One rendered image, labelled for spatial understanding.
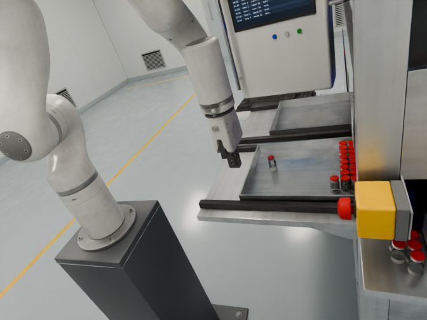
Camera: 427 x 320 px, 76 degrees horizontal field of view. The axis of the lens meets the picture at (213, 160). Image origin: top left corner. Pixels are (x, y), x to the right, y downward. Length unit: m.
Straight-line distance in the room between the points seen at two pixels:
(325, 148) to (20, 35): 0.82
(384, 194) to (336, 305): 1.10
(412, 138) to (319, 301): 1.17
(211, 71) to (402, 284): 0.53
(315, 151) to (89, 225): 0.71
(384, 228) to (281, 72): 1.16
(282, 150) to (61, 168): 0.65
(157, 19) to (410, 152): 0.51
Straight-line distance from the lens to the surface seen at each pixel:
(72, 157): 0.82
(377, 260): 0.63
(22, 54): 0.71
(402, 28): 0.47
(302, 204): 0.70
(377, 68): 0.48
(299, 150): 0.93
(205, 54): 0.61
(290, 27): 1.49
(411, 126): 0.53
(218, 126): 0.65
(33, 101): 0.71
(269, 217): 0.71
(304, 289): 1.62
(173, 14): 0.61
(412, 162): 0.57
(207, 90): 0.62
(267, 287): 1.64
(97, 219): 0.86
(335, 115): 1.11
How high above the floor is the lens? 1.38
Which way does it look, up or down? 30 degrees down
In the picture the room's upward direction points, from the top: 19 degrees counter-clockwise
